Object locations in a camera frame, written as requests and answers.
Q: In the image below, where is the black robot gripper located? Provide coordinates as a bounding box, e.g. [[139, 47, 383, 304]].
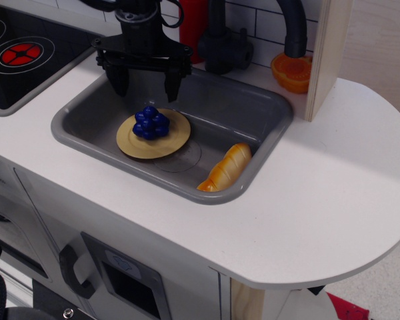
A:
[[92, 9, 193, 103]]

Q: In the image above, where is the blue toy blueberries cluster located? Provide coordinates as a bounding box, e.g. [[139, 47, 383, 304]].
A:
[[132, 106, 170, 141]]

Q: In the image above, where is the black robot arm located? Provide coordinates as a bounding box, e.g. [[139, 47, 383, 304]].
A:
[[83, 1, 193, 102]]

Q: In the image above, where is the yellow toy plate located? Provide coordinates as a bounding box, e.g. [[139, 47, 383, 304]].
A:
[[116, 109, 191, 159]]

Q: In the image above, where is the grey toy sink basin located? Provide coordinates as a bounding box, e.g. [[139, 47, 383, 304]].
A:
[[51, 70, 293, 205]]

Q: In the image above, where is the dark grey toy faucet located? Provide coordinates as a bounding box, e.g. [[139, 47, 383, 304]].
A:
[[197, 0, 307, 75]]

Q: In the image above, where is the red ketchup bottle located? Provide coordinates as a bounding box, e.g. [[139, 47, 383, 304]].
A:
[[179, 0, 208, 64]]

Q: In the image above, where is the black toy stovetop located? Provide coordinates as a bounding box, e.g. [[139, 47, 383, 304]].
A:
[[0, 5, 98, 117]]

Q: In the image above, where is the toy bread loaf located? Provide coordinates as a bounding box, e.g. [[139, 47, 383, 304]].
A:
[[197, 143, 252, 192]]

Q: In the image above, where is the orange half toy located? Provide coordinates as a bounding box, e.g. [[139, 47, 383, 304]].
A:
[[271, 53, 313, 94]]

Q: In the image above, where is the light wooden side panel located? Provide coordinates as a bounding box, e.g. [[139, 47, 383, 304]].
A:
[[304, 0, 353, 121]]

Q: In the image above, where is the white oven door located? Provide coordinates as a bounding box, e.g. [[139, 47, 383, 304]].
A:
[[0, 167, 60, 284]]

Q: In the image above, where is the grey dishwasher door panel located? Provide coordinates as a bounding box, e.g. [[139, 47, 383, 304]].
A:
[[81, 232, 172, 319]]

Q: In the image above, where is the red cloth on floor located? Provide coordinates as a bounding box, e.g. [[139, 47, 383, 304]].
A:
[[327, 293, 369, 320]]

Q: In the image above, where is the black oven door handle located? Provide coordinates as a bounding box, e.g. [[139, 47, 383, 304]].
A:
[[59, 245, 95, 299]]

